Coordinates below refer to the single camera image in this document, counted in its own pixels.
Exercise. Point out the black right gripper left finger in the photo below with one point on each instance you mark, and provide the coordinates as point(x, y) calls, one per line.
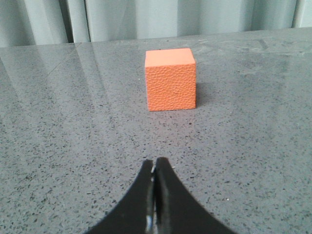
point(134, 214)

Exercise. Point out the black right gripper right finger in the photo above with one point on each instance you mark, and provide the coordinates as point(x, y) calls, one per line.
point(176, 210)

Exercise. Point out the orange foam cube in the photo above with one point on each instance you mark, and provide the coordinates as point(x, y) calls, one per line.
point(170, 76)

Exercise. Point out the pale green curtain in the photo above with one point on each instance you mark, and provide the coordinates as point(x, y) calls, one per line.
point(38, 22)

